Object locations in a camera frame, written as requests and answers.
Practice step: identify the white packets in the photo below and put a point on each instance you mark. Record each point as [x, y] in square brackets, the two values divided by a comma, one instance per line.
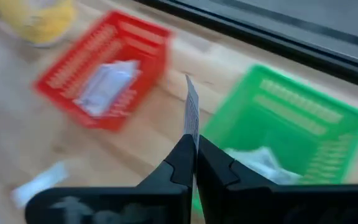
[107, 87]

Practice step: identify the white blue yellow wipes canister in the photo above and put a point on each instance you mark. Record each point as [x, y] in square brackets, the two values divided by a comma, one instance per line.
[33, 21]

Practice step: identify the green plastic basket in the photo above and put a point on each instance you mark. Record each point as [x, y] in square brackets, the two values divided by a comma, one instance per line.
[259, 133]

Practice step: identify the red plastic basket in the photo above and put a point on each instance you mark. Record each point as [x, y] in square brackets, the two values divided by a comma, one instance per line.
[73, 62]

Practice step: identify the black table edge rail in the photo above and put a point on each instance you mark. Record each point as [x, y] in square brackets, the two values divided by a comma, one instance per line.
[291, 49]

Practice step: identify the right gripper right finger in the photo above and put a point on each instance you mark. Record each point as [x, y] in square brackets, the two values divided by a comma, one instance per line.
[225, 186]

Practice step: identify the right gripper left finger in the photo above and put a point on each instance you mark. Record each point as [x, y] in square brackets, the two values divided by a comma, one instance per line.
[179, 168]

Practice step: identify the white packet with black text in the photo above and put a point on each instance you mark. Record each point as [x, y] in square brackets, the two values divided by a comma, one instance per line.
[192, 109]

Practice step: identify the plain white packet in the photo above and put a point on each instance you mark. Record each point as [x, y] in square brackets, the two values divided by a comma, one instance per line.
[259, 165]

